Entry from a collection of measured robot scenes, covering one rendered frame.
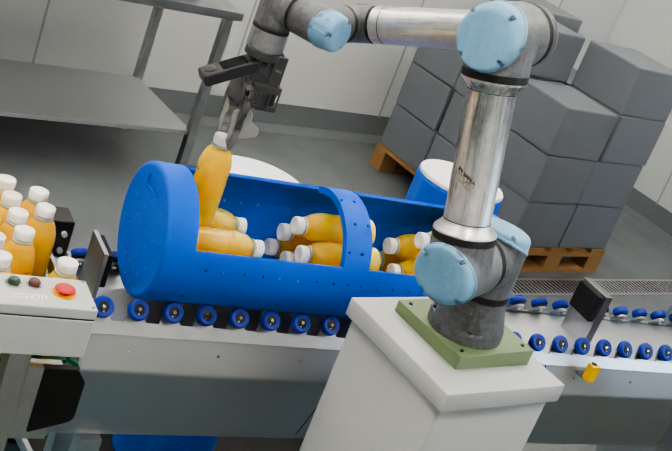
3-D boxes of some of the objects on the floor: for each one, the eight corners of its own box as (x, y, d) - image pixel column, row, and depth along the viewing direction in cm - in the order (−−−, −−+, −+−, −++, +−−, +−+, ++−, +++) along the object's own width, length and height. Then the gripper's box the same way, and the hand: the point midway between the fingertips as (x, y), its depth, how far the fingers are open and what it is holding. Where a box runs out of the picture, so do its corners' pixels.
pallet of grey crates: (595, 272, 629) (690, 79, 587) (496, 271, 579) (592, 59, 537) (465, 172, 713) (540, -4, 671) (368, 163, 663) (443, -27, 621)
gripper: (296, 65, 219) (262, 162, 226) (276, 44, 228) (243, 137, 236) (257, 57, 215) (224, 156, 222) (237, 35, 224) (206, 131, 231)
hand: (223, 138), depth 227 cm, fingers closed on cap, 4 cm apart
